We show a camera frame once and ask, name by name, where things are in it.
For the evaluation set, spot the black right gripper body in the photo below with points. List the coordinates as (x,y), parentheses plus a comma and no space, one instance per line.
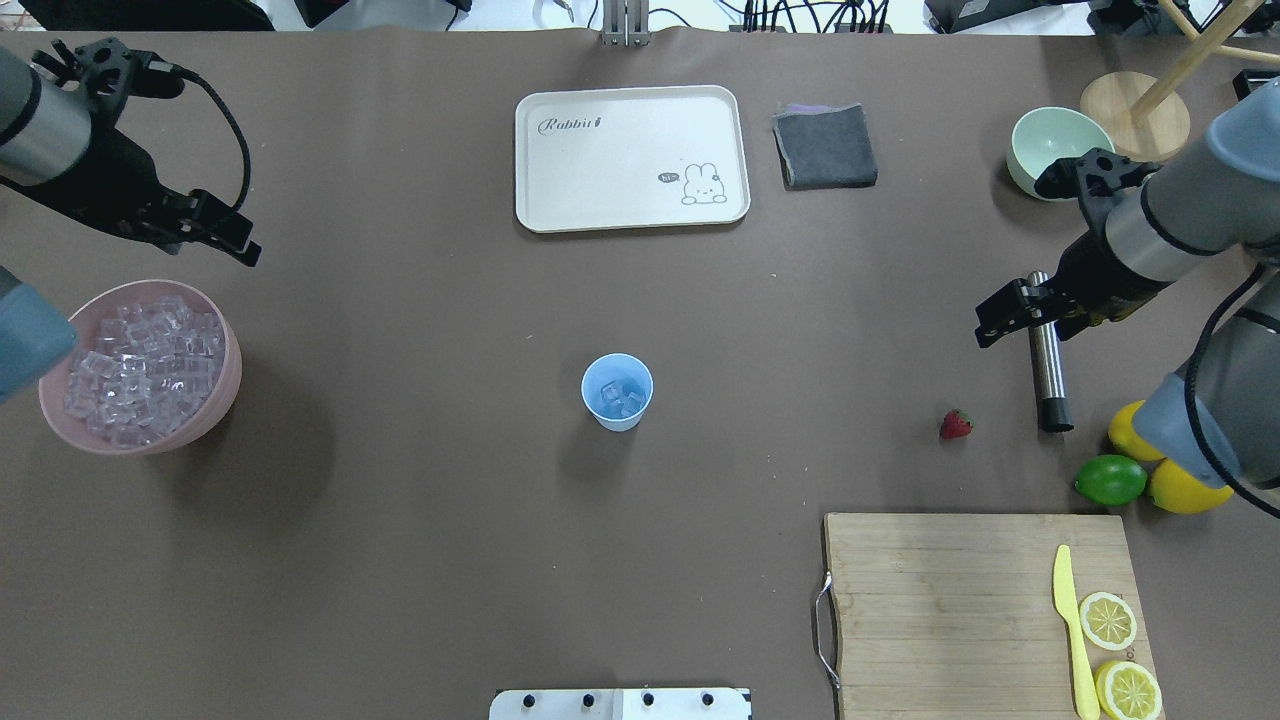
(1095,272)

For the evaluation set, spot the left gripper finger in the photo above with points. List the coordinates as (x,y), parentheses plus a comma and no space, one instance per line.
(233,240)
(209,211)

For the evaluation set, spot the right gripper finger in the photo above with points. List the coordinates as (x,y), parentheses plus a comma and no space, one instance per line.
(993,327)
(1016,295)

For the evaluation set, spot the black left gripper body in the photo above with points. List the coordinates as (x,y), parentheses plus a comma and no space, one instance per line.
(112,178)

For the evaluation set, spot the red strawberry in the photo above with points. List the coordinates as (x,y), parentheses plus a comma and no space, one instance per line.
(956,424)

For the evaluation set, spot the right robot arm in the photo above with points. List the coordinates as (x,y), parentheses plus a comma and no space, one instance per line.
(1217,415)

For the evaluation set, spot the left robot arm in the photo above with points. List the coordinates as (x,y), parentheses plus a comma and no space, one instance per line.
(61,148)

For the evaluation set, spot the clear ice cubes pile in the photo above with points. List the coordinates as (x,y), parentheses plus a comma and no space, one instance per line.
(150,367)

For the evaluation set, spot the wooden cup stand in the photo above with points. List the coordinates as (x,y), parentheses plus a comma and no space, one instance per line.
(1144,116)

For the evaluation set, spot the light blue cup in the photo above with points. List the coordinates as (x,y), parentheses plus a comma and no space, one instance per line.
(605,369)

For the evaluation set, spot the steel muddler black tip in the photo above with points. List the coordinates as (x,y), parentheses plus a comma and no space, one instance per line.
(1053,408)

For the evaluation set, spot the pink bowl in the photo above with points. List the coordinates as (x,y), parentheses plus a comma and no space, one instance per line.
(51,387)

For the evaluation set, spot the upper yellow lemon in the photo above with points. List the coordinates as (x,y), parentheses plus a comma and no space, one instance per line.
(1125,439)

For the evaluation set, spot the yellow lemon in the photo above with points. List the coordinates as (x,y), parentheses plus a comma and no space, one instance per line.
(1174,489)
(1125,439)

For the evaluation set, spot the light green bowl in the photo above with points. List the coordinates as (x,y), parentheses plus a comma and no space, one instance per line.
(1045,135)

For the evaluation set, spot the green lime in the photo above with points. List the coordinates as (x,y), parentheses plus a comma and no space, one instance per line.
(1111,480)

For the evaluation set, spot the lower yellow lemon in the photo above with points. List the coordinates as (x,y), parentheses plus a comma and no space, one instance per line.
(1174,489)

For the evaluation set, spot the grey folded cloth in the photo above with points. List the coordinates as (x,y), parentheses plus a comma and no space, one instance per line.
(825,148)

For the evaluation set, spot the bamboo cutting board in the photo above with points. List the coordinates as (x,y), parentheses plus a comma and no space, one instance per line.
(950,616)

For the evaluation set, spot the upper lemon slice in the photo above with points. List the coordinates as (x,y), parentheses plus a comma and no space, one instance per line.
(1108,621)

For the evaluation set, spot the lemon slice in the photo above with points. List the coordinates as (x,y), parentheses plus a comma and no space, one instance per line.
(1108,621)
(1127,690)

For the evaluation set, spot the yellow plastic knife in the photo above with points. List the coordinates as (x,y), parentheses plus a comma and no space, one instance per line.
(1086,703)

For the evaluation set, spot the lower lemon slice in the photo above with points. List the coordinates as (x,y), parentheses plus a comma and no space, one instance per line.
(1127,690)

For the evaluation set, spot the cream rabbit tray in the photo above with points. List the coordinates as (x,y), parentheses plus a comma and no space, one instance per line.
(629,158)

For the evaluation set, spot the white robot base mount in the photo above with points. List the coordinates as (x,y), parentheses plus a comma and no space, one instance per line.
(624,703)

